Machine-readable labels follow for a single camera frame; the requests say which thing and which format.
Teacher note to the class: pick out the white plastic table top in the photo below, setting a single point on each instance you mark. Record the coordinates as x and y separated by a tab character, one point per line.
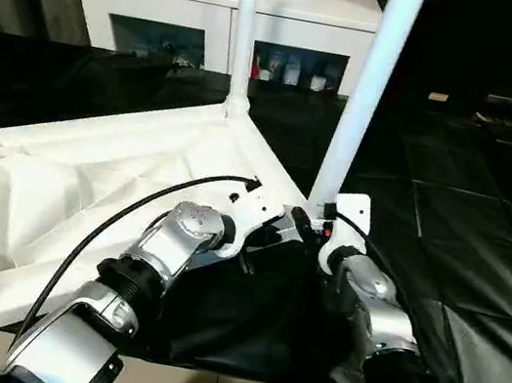
68	158

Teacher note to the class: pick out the black mat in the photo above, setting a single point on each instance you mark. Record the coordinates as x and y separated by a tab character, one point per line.
456	212

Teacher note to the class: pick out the white mug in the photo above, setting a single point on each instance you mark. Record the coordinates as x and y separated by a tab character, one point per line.
317	82
291	71
263	73

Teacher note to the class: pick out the small yellow tag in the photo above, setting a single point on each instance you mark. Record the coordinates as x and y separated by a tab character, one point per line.
439	96

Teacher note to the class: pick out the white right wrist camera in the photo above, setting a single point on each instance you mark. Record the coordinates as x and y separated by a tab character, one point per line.
352	208

